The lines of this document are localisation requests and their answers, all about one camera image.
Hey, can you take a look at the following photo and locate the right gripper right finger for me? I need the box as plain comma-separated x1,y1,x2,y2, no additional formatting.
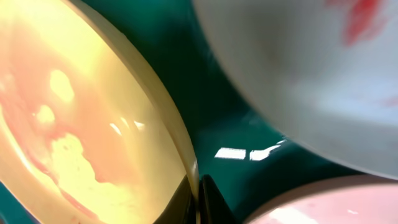
199,175,238,224

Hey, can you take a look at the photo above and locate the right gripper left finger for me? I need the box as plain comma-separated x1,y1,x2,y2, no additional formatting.
154,176,197,224

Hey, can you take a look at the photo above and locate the yellow plate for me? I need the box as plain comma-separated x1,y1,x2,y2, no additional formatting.
1,1,200,223

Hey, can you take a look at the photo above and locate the white plate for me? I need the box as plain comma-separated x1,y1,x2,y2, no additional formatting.
244,175,397,224

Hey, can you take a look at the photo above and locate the teal plastic tray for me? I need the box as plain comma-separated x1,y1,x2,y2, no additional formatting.
0,0,364,224

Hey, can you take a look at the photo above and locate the light blue plate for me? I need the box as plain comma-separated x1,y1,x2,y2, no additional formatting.
193,0,397,179

